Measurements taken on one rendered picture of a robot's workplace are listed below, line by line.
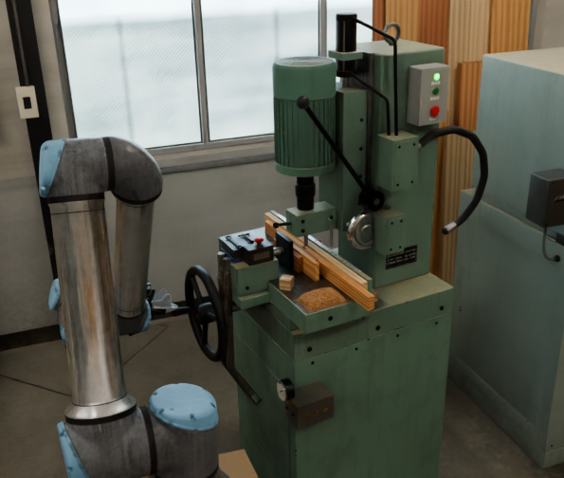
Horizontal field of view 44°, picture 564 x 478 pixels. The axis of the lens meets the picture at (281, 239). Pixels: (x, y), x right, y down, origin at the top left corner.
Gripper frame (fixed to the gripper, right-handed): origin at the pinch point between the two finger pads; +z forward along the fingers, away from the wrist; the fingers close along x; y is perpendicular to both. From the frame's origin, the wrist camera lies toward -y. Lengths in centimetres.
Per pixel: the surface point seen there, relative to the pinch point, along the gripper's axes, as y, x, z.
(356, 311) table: 21, -41, 35
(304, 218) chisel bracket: 38.1, -14.7, 26.7
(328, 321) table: 17, -41, 26
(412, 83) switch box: 83, -24, 42
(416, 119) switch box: 74, -27, 45
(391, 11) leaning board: 113, 98, 117
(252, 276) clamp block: 19.5, -17.5, 13.3
